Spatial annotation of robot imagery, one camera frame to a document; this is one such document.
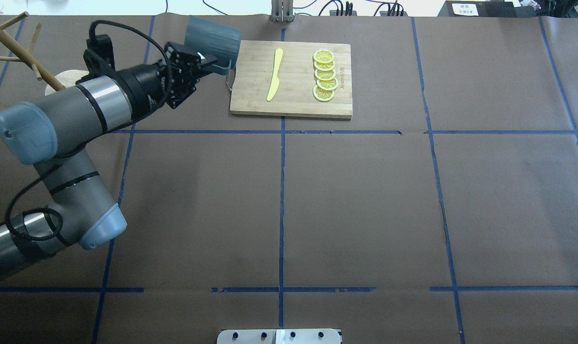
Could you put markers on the black box with label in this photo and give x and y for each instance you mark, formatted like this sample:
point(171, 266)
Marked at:
point(477, 8)

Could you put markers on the aluminium frame post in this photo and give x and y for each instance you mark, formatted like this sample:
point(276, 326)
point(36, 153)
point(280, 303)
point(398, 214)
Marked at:
point(282, 11)

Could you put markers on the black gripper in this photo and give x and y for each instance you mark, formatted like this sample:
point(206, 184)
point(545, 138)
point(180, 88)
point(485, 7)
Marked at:
point(142, 86)

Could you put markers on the yellow plastic knife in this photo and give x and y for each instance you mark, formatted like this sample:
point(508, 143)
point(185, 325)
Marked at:
point(275, 80)

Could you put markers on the lemon slice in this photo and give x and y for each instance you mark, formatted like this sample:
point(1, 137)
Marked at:
point(327, 85)
point(324, 75)
point(323, 57)
point(322, 95)
point(324, 67)

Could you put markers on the dark teal mug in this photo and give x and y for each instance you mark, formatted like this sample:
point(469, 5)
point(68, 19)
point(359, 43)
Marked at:
point(211, 37)

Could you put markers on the bamboo cutting board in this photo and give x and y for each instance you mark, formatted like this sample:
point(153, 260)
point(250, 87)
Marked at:
point(294, 96)

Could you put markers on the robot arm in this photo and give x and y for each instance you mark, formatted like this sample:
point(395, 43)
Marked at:
point(69, 203)

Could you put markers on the wooden cup rack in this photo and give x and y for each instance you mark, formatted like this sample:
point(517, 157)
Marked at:
point(24, 55)

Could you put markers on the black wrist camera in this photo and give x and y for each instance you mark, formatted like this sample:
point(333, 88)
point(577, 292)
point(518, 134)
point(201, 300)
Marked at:
point(98, 57)

